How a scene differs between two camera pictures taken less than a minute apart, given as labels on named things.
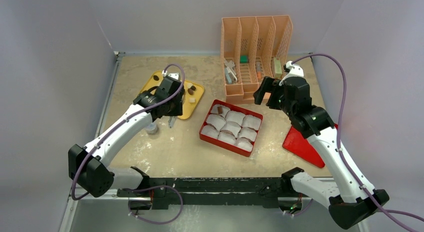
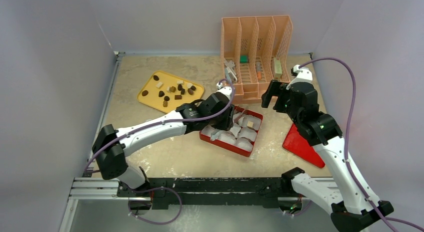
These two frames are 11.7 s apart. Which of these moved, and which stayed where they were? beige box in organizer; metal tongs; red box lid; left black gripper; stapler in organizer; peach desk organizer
Moved: left black gripper; metal tongs
Stayed: stapler in organizer; beige box in organizer; red box lid; peach desk organizer
